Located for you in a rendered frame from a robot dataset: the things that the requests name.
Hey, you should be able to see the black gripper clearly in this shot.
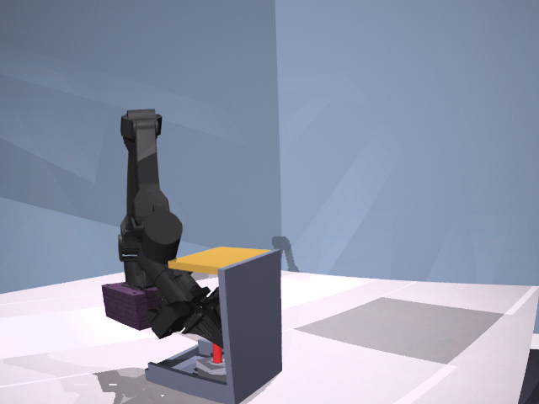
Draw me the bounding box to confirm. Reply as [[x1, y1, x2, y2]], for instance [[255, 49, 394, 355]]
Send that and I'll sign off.
[[151, 268, 223, 348]]

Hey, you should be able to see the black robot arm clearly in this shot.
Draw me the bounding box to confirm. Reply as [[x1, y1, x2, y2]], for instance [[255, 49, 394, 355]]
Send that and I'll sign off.
[[118, 109, 183, 290]]

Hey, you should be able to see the red peg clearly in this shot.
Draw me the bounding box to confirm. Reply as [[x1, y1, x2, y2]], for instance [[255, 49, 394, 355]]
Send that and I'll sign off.
[[213, 343, 222, 364]]

